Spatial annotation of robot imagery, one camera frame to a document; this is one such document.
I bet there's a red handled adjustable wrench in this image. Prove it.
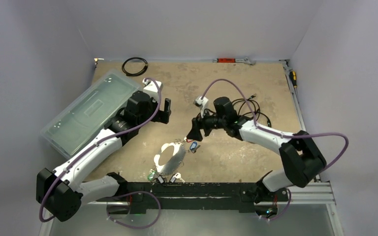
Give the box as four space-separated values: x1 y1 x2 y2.
212 58 256 65

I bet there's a long black usb cable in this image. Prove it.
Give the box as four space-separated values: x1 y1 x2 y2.
232 94 272 128

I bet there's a clear plastic storage box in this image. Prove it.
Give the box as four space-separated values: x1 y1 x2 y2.
41 69 142 159

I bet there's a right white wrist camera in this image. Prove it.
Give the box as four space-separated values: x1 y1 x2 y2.
193 96 210 118

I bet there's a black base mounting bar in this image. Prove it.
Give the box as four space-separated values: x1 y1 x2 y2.
108 173 288 214

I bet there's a green key tag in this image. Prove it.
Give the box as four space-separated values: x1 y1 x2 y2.
147 170 157 182

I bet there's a yellow black screwdriver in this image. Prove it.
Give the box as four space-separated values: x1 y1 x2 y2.
289 70 297 89

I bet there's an aluminium frame rail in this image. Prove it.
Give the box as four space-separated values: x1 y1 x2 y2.
281 60 335 204

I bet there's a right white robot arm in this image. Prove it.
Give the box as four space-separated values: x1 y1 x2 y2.
187 96 327 200

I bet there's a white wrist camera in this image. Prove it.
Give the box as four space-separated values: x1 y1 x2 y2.
193 96 210 118
143 80 163 97

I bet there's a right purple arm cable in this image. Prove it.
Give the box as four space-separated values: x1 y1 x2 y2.
200 78 350 173

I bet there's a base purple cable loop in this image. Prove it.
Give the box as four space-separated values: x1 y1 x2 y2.
105 191 162 230

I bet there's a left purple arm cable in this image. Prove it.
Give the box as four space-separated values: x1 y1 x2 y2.
38 77 162 223

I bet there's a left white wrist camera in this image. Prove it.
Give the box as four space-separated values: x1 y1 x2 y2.
143 80 163 97

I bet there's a blue key tag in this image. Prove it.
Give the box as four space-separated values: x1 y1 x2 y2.
189 141 200 153

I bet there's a silver key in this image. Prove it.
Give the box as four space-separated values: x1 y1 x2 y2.
169 173 185 183

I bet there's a small coiled black cable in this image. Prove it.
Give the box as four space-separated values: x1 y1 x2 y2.
121 57 149 77

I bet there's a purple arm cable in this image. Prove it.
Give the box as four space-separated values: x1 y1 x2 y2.
200 78 350 173
38 77 162 223

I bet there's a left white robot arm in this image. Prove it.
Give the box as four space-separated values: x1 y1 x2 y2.
36 89 171 222

